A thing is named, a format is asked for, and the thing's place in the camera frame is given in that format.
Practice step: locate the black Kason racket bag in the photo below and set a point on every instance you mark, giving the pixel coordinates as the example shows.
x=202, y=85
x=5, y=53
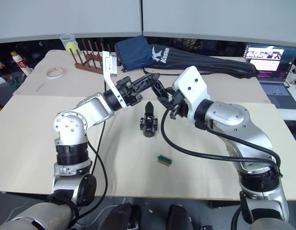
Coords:
x=198, y=61

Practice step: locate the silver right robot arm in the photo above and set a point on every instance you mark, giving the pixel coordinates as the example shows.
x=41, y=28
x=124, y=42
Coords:
x=243, y=129

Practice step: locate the small green brown block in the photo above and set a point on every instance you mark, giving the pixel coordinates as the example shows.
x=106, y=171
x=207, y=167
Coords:
x=164, y=160

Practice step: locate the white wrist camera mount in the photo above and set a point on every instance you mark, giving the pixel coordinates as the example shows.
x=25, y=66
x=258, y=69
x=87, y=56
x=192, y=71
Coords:
x=192, y=86
x=110, y=72

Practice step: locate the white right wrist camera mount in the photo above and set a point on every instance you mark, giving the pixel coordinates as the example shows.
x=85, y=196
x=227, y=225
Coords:
x=192, y=86

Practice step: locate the clear plastic cup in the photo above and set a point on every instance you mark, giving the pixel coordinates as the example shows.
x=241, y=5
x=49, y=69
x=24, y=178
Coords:
x=69, y=42

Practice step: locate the black loose gripper body part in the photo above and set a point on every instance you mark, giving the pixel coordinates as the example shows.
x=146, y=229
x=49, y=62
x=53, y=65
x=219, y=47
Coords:
x=149, y=122

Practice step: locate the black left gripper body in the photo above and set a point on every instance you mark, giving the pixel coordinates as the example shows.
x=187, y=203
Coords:
x=127, y=92

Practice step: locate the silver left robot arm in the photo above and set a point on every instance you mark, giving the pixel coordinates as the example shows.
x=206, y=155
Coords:
x=71, y=124

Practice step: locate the navy blue cloth bag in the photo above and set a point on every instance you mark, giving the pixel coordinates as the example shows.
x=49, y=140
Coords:
x=134, y=52

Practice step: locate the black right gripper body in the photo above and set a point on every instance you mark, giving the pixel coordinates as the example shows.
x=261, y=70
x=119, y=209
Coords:
x=178, y=105

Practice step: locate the open grey laptop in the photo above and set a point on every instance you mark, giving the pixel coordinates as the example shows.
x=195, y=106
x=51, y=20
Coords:
x=270, y=72

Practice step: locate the white bottle with red label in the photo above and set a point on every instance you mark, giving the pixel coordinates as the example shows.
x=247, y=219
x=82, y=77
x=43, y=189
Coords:
x=20, y=63

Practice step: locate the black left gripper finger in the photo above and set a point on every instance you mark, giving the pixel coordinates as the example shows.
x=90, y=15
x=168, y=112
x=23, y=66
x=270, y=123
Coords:
x=148, y=78
x=143, y=87

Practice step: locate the dark rounded shape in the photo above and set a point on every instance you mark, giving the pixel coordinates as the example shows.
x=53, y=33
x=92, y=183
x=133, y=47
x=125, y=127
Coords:
x=125, y=215
x=180, y=218

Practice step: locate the brown wooden peg rack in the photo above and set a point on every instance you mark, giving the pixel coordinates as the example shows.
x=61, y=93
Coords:
x=90, y=61

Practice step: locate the white tape roll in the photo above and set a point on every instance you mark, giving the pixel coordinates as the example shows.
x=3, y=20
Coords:
x=56, y=73

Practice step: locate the yellow ball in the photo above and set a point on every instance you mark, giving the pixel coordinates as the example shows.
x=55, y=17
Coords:
x=71, y=46

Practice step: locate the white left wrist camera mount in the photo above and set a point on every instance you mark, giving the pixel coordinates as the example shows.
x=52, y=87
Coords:
x=110, y=72

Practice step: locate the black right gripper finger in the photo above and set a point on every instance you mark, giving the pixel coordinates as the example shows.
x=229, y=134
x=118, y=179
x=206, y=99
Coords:
x=165, y=102
x=160, y=88

